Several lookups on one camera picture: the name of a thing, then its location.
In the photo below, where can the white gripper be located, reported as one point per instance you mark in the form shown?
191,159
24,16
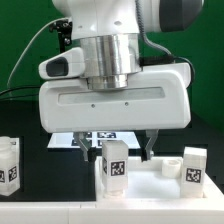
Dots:
155,98

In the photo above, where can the white square table top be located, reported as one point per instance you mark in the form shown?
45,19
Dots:
157,179

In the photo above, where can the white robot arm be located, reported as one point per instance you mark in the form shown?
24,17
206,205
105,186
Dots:
103,84

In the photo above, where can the white sheet with tags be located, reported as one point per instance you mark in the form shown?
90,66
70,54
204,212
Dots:
66,140

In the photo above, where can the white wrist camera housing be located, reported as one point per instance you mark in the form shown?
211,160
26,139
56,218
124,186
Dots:
69,64

